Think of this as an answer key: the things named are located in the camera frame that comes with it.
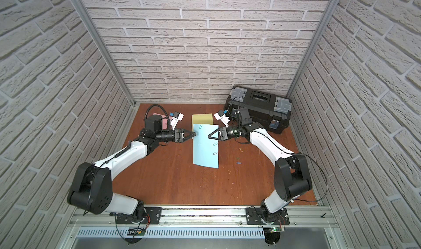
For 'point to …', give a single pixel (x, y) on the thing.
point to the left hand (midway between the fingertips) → (195, 133)
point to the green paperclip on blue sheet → (200, 126)
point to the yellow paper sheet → (202, 119)
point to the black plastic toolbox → (269, 110)
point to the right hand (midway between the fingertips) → (212, 137)
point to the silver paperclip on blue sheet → (214, 153)
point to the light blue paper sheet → (205, 149)
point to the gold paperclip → (240, 150)
